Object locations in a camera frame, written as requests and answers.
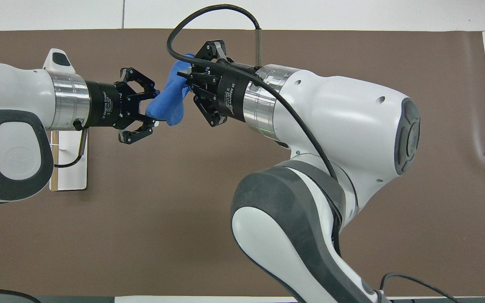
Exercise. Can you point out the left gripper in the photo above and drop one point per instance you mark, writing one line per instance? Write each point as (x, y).
(103, 104)

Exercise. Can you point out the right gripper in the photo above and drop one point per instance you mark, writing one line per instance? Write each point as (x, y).
(230, 94)

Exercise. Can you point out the blue towel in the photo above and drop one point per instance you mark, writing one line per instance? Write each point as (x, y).
(171, 99)

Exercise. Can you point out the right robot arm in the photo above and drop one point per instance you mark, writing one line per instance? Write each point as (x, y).
(343, 126)

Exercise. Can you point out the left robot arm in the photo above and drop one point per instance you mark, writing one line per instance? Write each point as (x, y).
(11, 92)

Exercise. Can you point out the white hanging rack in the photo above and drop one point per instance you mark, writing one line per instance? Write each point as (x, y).
(72, 176)

